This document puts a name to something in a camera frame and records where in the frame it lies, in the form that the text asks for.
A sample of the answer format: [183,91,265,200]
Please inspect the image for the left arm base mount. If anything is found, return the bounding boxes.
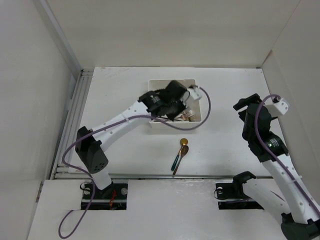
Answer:
[79,182,128,211]

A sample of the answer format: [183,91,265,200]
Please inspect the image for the brown wooden spoon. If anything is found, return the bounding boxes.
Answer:
[173,145,189,176]

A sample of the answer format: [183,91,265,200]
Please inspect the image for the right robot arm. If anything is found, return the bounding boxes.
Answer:
[231,94,320,240]

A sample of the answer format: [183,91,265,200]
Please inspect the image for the white spoon container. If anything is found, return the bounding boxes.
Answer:
[147,79,196,105]

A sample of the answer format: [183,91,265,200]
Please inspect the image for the green-handled gold spoon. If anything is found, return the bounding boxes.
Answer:
[170,138,189,171]

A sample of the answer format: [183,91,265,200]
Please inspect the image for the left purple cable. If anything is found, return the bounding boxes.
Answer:
[57,86,212,240]

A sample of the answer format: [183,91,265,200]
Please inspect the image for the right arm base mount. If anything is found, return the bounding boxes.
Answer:
[214,171,264,210]

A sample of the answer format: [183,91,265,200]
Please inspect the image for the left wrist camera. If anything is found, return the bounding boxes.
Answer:
[188,85,203,101]

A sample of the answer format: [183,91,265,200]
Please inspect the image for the aluminium rail frame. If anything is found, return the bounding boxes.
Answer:
[46,68,94,180]

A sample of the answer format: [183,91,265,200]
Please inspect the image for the white fork container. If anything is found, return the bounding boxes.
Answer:
[158,101,202,128]

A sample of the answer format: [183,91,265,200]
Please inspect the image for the rose gold fork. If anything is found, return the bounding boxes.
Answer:
[177,110,197,122]

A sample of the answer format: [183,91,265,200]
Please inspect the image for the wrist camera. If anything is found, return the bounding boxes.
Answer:
[265,98,290,118]
[188,85,203,101]

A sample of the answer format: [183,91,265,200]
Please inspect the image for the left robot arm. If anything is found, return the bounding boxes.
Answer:
[75,80,194,199]

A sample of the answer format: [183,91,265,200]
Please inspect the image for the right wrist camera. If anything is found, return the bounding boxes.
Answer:
[265,98,290,118]

